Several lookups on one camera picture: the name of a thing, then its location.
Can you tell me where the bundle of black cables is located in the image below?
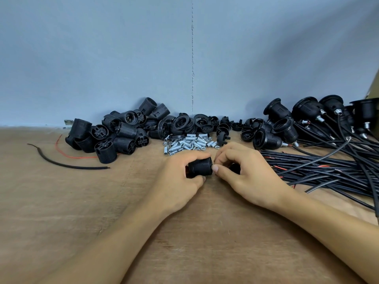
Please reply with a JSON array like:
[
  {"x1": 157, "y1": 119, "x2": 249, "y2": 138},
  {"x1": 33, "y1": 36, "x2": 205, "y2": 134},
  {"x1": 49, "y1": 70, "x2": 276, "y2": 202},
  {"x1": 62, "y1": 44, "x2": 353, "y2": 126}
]
[{"x1": 258, "y1": 115, "x2": 379, "y2": 219}]

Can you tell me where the black threaded lamp socket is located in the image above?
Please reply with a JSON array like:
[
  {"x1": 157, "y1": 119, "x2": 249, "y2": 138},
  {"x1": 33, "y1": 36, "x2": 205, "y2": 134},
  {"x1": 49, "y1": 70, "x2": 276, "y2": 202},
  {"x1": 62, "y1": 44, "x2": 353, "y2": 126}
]
[{"x1": 186, "y1": 157, "x2": 214, "y2": 178}]

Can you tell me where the pile of black rings and caps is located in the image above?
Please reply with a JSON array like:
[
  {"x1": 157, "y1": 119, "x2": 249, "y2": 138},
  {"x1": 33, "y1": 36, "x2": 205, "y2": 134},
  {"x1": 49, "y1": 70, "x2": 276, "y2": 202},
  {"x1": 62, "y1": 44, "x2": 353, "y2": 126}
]
[{"x1": 166, "y1": 112, "x2": 267, "y2": 146}]

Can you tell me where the person's left forearm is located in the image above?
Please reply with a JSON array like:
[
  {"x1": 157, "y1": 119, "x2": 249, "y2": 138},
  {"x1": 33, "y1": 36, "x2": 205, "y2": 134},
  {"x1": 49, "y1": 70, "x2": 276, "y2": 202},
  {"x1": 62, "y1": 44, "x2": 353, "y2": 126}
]
[{"x1": 37, "y1": 203, "x2": 176, "y2": 284}]

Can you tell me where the thin red wire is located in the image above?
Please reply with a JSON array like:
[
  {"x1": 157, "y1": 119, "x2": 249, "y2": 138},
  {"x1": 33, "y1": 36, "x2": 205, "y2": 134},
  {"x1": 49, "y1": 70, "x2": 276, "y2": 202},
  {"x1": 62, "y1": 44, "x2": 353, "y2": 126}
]
[{"x1": 56, "y1": 134, "x2": 99, "y2": 159}]

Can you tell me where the brown cardboard box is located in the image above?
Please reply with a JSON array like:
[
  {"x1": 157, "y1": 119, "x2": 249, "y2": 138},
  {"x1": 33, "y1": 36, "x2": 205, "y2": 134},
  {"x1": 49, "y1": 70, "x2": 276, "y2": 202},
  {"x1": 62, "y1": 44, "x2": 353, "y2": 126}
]
[{"x1": 365, "y1": 76, "x2": 379, "y2": 100}]

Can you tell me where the person's right forearm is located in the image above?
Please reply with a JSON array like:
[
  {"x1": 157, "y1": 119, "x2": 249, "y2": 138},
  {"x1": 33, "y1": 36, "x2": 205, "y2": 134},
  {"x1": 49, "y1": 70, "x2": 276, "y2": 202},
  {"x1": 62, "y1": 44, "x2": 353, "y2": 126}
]
[{"x1": 273, "y1": 188, "x2": 379, "y2": 284}]

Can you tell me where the group of wired lamp holders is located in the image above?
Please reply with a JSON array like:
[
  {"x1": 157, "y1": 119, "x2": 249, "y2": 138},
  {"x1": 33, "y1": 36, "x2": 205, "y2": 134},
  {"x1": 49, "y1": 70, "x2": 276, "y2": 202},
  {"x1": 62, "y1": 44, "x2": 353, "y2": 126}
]
[{"x1": 253, "y1": 95, "x2": 379, "y2": 151}]

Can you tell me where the person's left hand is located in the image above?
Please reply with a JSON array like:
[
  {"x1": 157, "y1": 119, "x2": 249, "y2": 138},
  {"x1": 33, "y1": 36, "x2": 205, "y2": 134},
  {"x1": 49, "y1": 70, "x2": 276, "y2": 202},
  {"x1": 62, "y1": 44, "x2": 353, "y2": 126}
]
[{"x1": 147, "y1": 151, "x2": 213, "y2": 218}]

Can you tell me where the person's right hand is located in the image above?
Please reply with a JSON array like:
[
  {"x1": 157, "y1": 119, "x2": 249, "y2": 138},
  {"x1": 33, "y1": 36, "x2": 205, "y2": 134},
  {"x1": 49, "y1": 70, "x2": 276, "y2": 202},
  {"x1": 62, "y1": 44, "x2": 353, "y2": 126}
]
[{"x1": 212, "y1": 141, "x2": 286, "y2": 210}]

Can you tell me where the pile of silver metal tubes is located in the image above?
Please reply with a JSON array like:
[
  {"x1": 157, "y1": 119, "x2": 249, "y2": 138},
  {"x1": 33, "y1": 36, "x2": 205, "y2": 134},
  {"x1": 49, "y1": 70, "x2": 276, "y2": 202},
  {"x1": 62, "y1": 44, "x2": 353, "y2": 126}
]
[{"x1": 163, "y1": 133, "x2": 222, "y2": 157}]

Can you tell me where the pile of black socket bodies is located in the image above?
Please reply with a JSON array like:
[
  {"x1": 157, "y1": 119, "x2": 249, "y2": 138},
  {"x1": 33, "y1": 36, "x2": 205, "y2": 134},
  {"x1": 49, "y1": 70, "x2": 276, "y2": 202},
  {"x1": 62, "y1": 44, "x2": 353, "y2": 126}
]
[{"x1": 65, "y1": 97, "x2": 173, "y2": 165}]

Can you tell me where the short black cable piece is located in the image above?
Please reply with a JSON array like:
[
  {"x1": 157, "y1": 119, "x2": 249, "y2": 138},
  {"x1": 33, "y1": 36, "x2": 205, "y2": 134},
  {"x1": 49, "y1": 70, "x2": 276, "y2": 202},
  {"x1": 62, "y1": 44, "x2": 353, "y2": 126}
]
[{"x1": 27, "y1": 144, "x2": 111, "y2": 170}]

